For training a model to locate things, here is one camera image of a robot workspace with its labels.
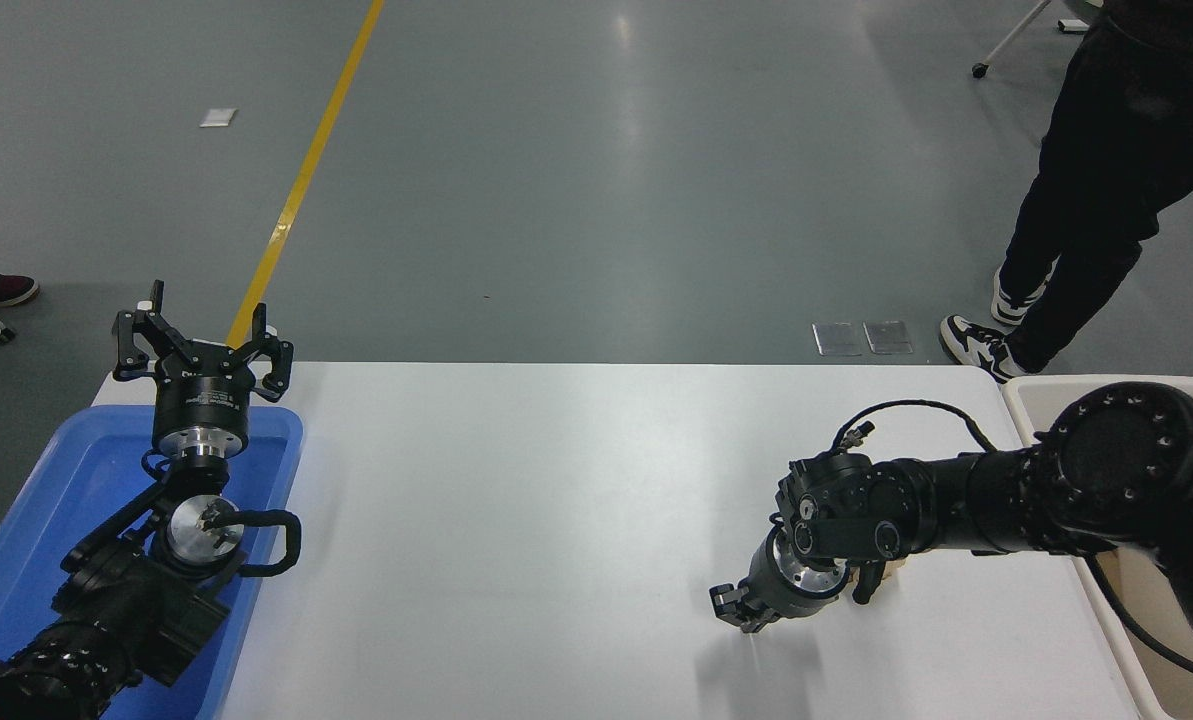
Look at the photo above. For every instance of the large pale plastic bin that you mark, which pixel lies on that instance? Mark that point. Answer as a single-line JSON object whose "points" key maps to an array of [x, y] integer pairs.
{"points": [[1031, 405]]}

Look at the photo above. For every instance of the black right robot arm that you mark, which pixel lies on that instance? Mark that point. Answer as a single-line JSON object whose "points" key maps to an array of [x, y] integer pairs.
{"points": [[1106, 480]]}

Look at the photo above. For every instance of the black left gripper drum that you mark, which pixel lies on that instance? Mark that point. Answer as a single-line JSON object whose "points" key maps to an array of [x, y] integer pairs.
{"points": [[201, 398]]}

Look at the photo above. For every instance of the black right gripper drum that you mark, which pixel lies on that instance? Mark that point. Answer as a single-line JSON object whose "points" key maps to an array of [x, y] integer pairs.
{"points": [[781, 590]]}

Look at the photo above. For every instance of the silver floor plate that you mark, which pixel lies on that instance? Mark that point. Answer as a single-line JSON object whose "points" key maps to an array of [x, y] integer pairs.
{"points": [[837, 339], [888, 337]]}

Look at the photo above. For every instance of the blue plastic tray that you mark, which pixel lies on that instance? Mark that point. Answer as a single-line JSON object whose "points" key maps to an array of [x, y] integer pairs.
{"points": [[76, 470]]}

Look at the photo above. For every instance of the standing person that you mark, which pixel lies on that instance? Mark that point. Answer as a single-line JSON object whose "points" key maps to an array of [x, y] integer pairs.
{"points": [[1106, 180]]}

